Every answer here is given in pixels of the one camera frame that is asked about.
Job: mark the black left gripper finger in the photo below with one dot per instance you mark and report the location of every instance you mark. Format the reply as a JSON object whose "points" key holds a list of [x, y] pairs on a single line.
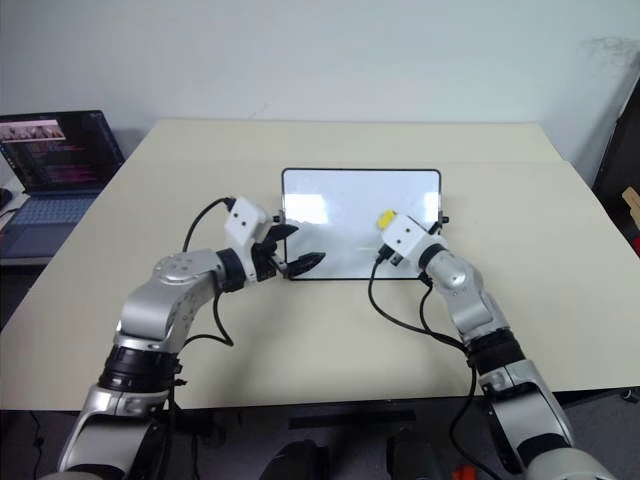
{"points": [[285, 233], [306, 263]]}

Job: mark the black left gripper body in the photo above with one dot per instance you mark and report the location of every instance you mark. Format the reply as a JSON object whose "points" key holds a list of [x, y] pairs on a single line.
{"points": [[262, 260]]}

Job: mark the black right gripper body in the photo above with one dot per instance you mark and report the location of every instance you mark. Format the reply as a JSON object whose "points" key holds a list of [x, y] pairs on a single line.
{"points": [[434, 228]]}

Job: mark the yellow whiteboard eraser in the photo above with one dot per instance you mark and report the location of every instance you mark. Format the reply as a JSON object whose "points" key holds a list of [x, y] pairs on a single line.
{"points": [[385, 219]]}

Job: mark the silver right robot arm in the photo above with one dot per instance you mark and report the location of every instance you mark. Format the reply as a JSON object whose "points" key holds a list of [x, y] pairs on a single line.
{"points": [[475, 310]]}

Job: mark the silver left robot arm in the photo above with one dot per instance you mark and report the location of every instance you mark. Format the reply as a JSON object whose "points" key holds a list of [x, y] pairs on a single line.
{"points": [[165, 300]]}

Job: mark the black-framed small whiteboard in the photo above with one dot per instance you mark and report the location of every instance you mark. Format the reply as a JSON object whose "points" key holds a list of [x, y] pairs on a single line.
{"points": [[360, 210]]}

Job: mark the black flat bar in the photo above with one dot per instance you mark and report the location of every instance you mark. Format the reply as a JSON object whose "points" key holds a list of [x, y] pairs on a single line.
{"points": [[352, 419]]}

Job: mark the dark rounded shape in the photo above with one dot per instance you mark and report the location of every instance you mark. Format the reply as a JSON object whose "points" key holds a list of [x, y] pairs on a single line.
{"points": [[297, 462], [414, 457]]}

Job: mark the light wooden piece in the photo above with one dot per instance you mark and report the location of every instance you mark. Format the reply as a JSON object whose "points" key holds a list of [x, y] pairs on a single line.
{"points": [[633, 210]]}

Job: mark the blue open laptop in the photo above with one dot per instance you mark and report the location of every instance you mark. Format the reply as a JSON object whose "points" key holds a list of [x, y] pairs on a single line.
{"points": [[55, 160]]}

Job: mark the orange small object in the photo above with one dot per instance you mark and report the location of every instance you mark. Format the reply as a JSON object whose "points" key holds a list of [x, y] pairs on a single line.
{"points": [[464, 473]]}

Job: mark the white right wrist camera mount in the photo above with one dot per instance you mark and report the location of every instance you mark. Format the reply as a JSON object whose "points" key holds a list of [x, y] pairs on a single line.
{"points": [[406, 236]]}

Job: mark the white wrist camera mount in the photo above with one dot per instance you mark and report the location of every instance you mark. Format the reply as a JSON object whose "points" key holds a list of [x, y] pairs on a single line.
{"points": [[244, 225], [406, 236]]}

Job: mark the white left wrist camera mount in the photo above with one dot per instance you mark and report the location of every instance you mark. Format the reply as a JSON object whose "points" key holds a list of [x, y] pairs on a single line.
{"points": [[244, 225]]}

